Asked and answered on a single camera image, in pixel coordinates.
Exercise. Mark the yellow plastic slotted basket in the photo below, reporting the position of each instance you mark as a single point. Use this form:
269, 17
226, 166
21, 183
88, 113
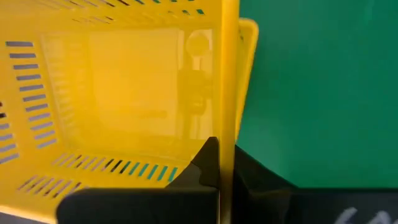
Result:
124, 77

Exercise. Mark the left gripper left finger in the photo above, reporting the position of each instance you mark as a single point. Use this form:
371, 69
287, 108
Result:
140, 205

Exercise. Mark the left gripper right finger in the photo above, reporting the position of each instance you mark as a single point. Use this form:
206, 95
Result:
280, 205

